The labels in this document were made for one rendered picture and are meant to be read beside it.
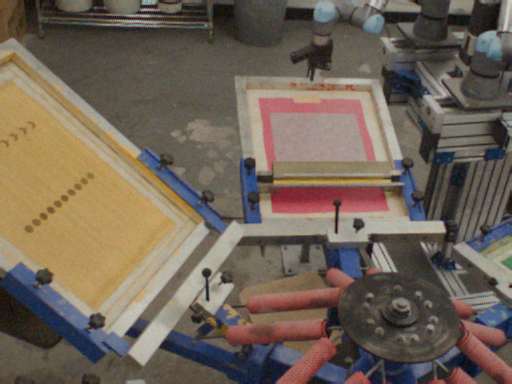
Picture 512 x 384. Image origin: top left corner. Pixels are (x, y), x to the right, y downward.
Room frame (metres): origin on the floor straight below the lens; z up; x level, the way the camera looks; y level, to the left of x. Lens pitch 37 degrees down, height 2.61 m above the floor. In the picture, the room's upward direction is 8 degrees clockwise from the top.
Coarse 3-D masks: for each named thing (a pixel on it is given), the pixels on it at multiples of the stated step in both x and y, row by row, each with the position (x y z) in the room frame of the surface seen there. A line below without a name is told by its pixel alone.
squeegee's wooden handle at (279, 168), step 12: (276, 168) 2.09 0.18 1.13; (288, 168) 2.10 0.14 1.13; (300, 168) 2.11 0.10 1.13; (312, 168) 2.12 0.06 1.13; (324, 168) 2.13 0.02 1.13; (336, 168) 2.14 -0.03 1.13; (348, 168) 2.15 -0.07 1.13; (360, 168) 2.16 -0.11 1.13; (372, 168) 2.17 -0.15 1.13; (384, 168) 2.18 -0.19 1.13
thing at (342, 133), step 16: (320, 112) 2.55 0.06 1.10; (336, 112) 2.57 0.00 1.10; (352, 112) 2.59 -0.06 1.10; (320, 128) 2.46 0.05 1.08; (336, 128) 2.48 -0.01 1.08; (352, 128) 2.49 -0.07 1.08; (320, 144) 2.37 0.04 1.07; (336, 144) 2.39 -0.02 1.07; (352, 144) 2.40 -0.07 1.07; (368, 144) 2.42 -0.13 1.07; (336, 160) 2.30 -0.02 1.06; (352, 160) 2.32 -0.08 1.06; (368, 160) 2.33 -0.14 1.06; (336, 192) 2.14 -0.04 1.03; (352, 192) 2.15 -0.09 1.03; (368, 192) 2.17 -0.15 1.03; (352, 208) 2.08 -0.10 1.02; (368, 208) 2.09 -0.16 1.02; (384, 208) 2.10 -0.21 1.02
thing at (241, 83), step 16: (240, 80) 2.61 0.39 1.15; (256, 80) 2.63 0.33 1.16; (272, 80) 2.65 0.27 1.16; (288, 80) 2.66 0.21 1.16; (304, 80) 2.68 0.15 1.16; (336, 80) 2.72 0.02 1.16; (352, 80) 2.74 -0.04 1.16; (368, 80) 2.75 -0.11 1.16; (240, 96) 2.52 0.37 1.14; (240, 112) 2.42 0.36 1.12; (384, 112) 2.57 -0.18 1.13; (240, 128) 2.34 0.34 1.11; (384, 128) 2.48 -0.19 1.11; (400, 192) 2.17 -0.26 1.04
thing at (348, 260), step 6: (336, 252) 1.81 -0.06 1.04; (342, 252) 1.79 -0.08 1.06; (348, 252) 1.79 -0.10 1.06; (354, 252) 1.80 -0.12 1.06; (342, 258) 1.77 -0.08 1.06; (348, 258) 1.77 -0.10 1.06; (354, 258) 1.77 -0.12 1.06; (342, 264) 1.74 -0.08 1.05; (348, 264) 1.75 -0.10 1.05; (354, 264) 1.75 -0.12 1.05; (342, 270) 1.72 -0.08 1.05; (348, 270) 1.72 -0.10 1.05; (354, 270) 1.73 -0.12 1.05; (360, 270) 1.73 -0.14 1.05; (354, 276) 1.71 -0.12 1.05; (360, 276) 1.71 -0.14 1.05
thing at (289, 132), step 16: (272, 112) 2.50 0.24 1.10; (288, 112) 2.52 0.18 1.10; (304, 112) 2.54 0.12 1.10; (272, 128) 2.41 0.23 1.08; (288, 128) 2.43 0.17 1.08; (304, 128) 2.44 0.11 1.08; (272, 144) 2.33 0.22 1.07; (288, 144) 2.34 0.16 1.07; (304, 144) 2.36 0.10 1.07; (272, 160) 2.24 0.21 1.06; (288, 160) 2.26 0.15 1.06; (304, 160) 2.27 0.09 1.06; (320, 160) 2.29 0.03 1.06; (288, 192) 2.10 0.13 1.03; (304, 192) 2.11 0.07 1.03; (320, 192) 2.13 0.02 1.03; (272, 208) 2.01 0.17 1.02; (288, 208) 2.03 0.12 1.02; (304, 208) 2.04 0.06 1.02; (320, 208) 2.05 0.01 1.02
